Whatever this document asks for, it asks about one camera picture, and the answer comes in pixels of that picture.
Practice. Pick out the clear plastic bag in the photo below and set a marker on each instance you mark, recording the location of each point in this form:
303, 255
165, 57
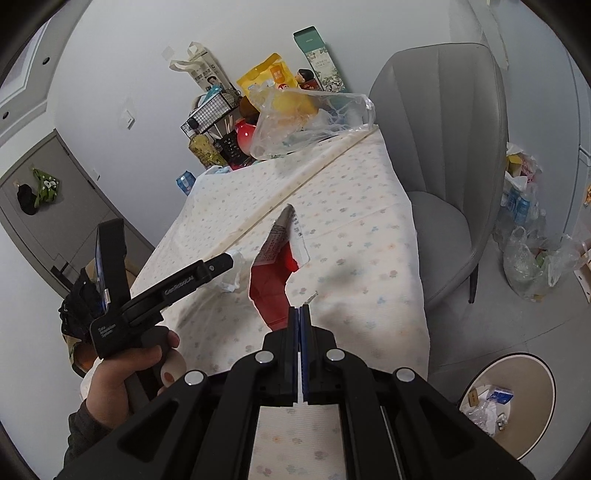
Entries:
286, 134

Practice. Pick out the white tote bag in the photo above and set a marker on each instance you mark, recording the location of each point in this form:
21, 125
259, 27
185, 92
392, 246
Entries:
210, 74

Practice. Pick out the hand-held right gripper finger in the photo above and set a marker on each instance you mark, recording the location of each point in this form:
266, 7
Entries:
294, 323
305, 323

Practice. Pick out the black cloth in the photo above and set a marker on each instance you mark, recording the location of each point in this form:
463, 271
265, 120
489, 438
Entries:
76, 314

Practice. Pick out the person's left forearm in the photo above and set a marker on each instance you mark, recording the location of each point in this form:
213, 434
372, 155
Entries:
87, 438

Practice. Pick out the green hanging toy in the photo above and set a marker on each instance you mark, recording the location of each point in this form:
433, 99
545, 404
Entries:
46, 184

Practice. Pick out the red box with figure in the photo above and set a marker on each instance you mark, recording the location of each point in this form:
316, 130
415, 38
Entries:
308, 82

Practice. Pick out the dotted cream tablecloth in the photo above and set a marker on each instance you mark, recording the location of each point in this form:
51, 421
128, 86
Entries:
346, 230

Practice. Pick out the round beige trash bin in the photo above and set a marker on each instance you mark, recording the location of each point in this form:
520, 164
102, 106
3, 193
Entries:
531, 383

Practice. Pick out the tall green floral box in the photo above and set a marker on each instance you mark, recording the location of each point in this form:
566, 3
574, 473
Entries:
323, 64

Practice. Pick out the crushed clear plastic bottle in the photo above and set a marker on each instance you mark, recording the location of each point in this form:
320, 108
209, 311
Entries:
482, 415

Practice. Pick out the grey door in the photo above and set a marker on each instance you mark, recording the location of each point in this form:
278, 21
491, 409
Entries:
69, 184

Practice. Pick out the black patterned box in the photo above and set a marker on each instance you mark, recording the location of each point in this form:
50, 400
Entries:
231, 147

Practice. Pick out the water bottle pack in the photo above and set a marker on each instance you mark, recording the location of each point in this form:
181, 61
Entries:
521, 207

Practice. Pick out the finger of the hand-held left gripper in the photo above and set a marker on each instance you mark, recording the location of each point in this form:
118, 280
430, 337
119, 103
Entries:
113, 258
219, 264

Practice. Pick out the small cardboard box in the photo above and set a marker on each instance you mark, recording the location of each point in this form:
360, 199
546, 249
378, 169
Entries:
473, 398

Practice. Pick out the clear bag with bottles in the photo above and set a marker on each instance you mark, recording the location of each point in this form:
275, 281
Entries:
531, 267

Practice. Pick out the person's left hand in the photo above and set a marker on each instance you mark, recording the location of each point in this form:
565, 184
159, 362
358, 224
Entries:
111, 383

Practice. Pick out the blue snack packet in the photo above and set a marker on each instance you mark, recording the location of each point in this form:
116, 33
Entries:
501, 396

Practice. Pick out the yellow snack bag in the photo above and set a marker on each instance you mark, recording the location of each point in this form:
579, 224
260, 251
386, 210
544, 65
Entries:
268, 74

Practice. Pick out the white light switch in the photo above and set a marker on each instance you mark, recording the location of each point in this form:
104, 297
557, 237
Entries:
127, 117

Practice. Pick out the oil bottle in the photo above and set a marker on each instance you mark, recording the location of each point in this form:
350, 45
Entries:
205, 150

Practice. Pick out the red and white wrapper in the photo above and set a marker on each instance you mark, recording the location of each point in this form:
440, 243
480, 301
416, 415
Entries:
272, 281

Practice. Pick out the grey upholstered chair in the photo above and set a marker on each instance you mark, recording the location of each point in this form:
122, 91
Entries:
438, 138

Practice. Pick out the red apple-shaped jar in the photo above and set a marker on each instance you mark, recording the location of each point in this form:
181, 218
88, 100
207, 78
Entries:
244, 136

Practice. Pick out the blue drink can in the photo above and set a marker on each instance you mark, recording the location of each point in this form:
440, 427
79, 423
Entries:
185, 182

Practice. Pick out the black hanging pouch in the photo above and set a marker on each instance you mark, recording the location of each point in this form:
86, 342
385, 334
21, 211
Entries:
27, 198

